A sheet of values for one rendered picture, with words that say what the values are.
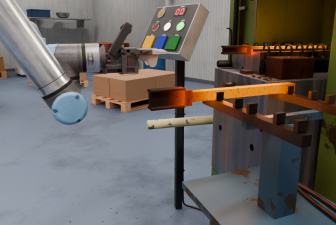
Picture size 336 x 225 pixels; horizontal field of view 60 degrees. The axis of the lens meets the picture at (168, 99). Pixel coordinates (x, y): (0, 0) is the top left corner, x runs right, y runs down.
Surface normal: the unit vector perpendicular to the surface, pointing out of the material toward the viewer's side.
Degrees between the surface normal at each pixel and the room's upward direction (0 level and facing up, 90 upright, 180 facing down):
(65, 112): 94
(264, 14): 90
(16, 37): 92
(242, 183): 0
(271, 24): 90
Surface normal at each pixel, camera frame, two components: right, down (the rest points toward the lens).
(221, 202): 0.00, -0.97
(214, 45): -0.75, 0.15
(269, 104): 0.27, 0.22
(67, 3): 0.66, 0.17
